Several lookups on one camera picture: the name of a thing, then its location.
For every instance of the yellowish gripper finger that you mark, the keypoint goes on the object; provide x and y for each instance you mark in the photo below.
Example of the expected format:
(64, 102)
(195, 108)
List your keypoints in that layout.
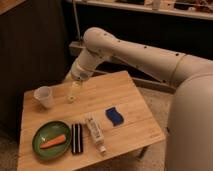
(78, 87)
(71, 94)

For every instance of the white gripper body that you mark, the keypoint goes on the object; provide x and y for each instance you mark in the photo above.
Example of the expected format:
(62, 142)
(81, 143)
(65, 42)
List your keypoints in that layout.
(79, 74)

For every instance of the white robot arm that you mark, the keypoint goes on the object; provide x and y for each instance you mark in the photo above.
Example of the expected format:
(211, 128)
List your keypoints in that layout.
(190, 123)

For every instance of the white tube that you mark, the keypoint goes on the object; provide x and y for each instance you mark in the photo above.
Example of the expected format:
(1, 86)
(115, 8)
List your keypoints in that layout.
(96, 134)

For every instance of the green plate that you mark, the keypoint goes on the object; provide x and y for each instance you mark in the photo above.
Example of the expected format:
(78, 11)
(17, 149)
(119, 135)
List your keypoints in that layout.
(47, 132)

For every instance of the blue sponge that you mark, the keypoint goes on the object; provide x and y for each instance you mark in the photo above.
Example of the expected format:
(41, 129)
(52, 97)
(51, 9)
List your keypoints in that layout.
(114, 116)

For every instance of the orange carrot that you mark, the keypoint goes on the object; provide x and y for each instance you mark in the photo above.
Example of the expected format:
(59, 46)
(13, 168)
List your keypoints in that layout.
(55, 141)

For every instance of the metal pole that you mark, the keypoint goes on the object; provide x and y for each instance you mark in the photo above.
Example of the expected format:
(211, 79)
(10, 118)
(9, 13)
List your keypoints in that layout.
(77, 21)

